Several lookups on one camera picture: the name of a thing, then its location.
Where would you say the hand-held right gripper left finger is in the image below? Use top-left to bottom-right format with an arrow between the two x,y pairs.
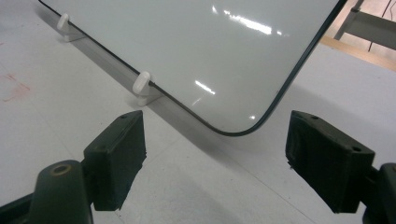
82,109 -> 148,212

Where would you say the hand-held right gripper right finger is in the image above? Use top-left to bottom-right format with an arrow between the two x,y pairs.
285,109 -> 376,215

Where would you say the white whiteboard with black rim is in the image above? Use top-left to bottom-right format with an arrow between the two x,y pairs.
38,0 -> 348,137

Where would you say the white plastic whiteboard foot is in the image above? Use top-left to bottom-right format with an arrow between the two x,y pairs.
132,71 -> 163,107
56,13 -> 87,43

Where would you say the white metal desk frame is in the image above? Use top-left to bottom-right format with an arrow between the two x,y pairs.
333,0 -> 396,50

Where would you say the black floor cable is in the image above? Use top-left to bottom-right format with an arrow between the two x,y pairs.
368,0 -> 394,53

